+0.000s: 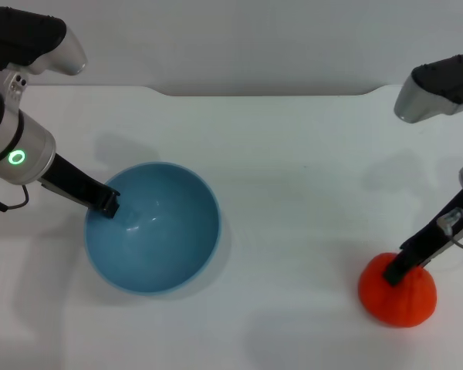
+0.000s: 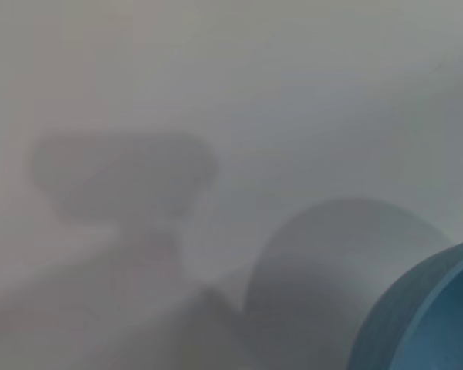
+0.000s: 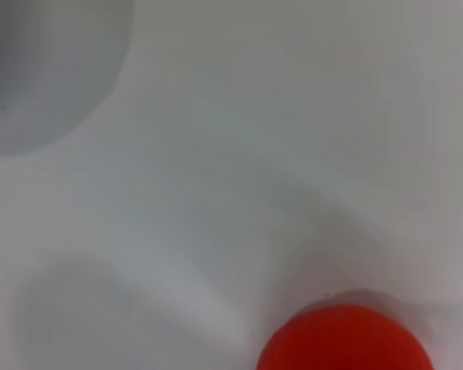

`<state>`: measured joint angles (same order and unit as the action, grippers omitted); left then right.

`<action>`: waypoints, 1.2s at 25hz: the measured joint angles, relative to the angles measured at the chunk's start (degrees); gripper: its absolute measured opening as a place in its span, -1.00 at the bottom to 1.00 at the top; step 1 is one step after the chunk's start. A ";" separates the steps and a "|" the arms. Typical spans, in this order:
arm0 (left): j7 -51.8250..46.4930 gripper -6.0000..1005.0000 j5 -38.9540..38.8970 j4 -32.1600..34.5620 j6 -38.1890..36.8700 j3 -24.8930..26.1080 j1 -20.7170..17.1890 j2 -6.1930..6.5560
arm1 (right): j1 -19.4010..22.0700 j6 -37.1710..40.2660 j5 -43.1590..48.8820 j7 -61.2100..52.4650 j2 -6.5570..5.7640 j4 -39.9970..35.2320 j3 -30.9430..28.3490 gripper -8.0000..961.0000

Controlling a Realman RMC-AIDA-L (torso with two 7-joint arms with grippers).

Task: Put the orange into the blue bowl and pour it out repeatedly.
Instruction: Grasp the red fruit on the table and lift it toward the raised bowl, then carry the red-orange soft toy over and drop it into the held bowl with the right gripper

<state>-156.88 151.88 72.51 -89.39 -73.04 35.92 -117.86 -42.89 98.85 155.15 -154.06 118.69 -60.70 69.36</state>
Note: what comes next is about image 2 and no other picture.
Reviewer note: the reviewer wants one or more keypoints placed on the blue ceramic bowl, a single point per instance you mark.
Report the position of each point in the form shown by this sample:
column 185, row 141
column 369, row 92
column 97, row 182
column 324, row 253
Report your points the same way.
column 428, row 316

